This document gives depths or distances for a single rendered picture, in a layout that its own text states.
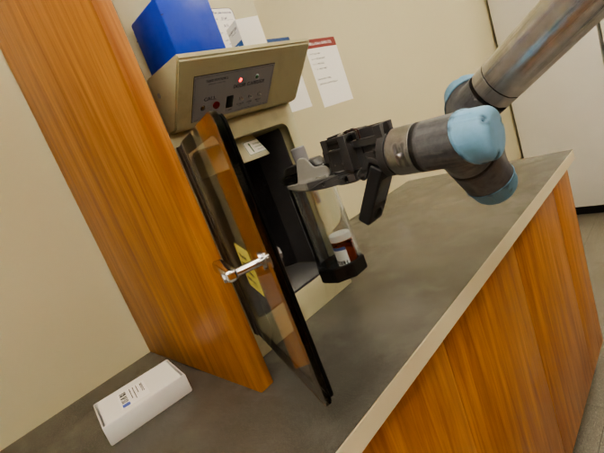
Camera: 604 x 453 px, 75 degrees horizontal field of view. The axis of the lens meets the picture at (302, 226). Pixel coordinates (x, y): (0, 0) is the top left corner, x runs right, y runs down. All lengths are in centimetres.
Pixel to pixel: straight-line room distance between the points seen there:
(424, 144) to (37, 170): 89
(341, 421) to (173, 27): 64
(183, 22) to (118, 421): 69
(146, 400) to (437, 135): 68
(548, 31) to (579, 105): 293
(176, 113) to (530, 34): 54
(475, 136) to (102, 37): 54
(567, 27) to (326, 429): 62
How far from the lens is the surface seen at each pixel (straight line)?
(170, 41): 71
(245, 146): 88
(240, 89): 80
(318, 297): 95
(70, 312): 113
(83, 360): 115
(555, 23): 65
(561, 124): 361
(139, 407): 85
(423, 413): 81
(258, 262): 51
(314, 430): 63
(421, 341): 73
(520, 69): 68
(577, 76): 355
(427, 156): 59
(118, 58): 68
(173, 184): 65
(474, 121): 56
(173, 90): 72
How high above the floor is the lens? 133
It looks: 12 degrees down
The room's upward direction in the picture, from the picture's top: 20 degrees counter-clockwise
